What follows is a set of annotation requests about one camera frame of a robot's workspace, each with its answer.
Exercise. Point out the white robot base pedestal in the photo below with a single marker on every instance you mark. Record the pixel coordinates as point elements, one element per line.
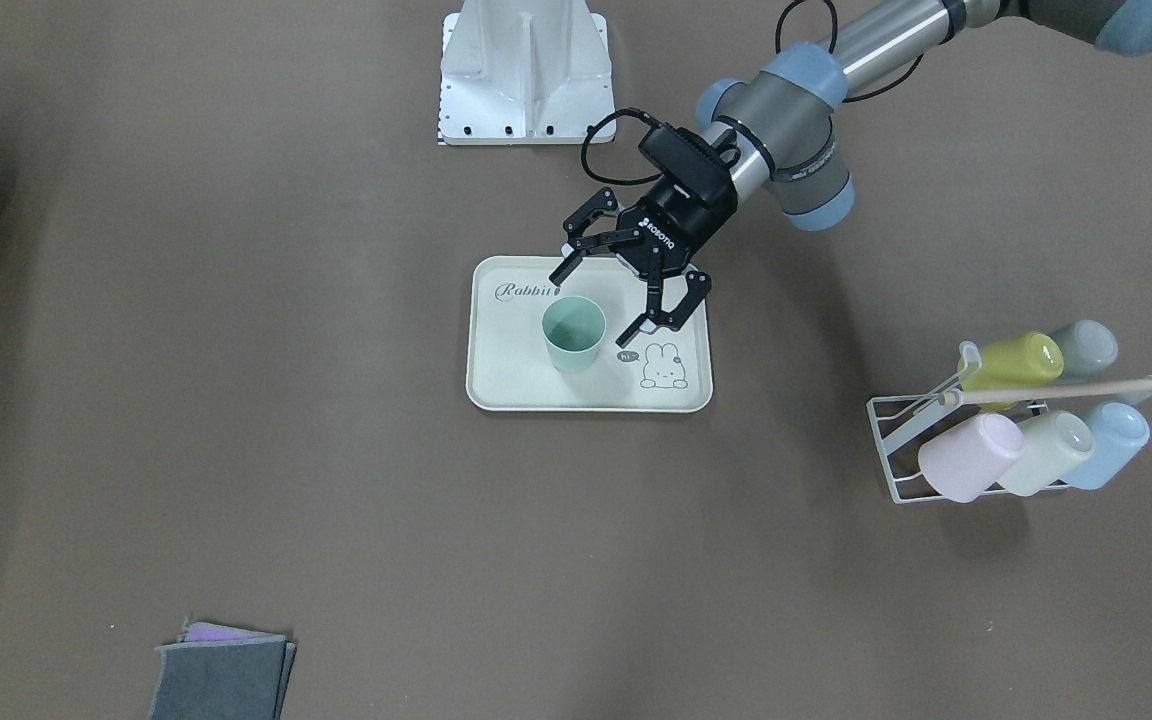
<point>523,73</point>

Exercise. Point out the green plastic cup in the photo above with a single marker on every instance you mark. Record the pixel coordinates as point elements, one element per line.
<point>573,328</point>

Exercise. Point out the cream rabbit tray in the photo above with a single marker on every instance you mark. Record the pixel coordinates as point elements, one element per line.
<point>508,368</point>

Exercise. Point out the pink plastic cup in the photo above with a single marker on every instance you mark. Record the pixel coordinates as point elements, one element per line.
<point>966,460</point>

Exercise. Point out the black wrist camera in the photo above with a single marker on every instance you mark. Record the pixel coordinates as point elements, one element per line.
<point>688,160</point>

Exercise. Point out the grey plastic cup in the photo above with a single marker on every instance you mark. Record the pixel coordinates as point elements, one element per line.
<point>1088,350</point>

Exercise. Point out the blue plastic cup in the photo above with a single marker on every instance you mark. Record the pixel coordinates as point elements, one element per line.
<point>1119,433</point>

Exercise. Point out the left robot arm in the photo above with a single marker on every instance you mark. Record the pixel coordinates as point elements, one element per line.
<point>777,132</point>

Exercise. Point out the grey folded cloth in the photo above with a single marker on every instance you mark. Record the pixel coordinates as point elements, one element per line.
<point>213,671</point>

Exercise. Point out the white wire cup rack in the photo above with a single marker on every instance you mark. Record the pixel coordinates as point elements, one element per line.
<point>900,425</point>

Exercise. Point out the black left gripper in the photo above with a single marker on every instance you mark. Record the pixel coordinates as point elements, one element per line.
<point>673,229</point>

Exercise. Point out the yellow plastic cup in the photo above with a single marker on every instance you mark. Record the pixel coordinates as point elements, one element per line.
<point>1032,359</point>

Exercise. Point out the cream plastic cup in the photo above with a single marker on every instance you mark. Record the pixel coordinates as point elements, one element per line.
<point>1056,443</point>

